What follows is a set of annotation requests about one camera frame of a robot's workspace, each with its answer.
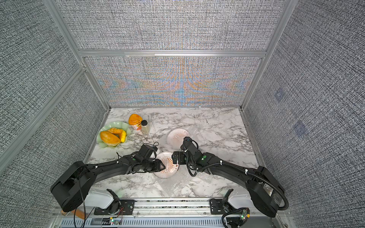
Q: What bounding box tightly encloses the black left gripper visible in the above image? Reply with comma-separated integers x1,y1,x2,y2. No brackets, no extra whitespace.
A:
142,159,167,173

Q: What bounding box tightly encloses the orange sunburst dinner plate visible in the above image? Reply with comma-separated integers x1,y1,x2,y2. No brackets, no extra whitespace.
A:
154,152,179,179

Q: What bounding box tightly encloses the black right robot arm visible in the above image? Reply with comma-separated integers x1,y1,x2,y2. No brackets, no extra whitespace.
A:
172,137,289,218

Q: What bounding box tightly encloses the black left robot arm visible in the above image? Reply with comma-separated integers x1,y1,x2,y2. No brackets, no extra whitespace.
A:
50,155,166,212

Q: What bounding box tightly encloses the black capped spice jar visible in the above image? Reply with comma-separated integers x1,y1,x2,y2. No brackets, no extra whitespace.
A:
141,120,150,135

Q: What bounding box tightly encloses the yellow toy banana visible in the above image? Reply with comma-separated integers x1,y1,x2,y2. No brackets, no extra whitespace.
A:
120,129,127,143

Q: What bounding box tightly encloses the orange lidded cup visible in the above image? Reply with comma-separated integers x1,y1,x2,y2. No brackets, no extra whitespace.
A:
128,114,143,131

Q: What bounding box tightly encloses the large orange bread loaf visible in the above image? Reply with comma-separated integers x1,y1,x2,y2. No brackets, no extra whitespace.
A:
100,131,121,146

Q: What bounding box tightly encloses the light green scalloped plate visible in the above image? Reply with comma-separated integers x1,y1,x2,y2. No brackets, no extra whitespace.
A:
96,121,131,148

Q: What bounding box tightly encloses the small orange bread roll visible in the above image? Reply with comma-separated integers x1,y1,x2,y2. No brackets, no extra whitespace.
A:
107,127,124,135

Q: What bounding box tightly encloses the green circuit board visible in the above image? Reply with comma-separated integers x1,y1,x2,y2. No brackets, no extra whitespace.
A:
101,217,121,226

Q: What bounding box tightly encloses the wooden block tool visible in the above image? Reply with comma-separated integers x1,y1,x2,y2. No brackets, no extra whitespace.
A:
61,209,86,219

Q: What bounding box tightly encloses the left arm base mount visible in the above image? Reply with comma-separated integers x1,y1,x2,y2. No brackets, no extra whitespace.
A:
94,189,136,217

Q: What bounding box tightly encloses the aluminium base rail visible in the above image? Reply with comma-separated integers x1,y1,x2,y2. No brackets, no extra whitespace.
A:
48,197,294,228

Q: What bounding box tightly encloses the aluminium cage frame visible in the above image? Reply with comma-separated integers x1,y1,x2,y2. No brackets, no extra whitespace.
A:
0,0,298,200

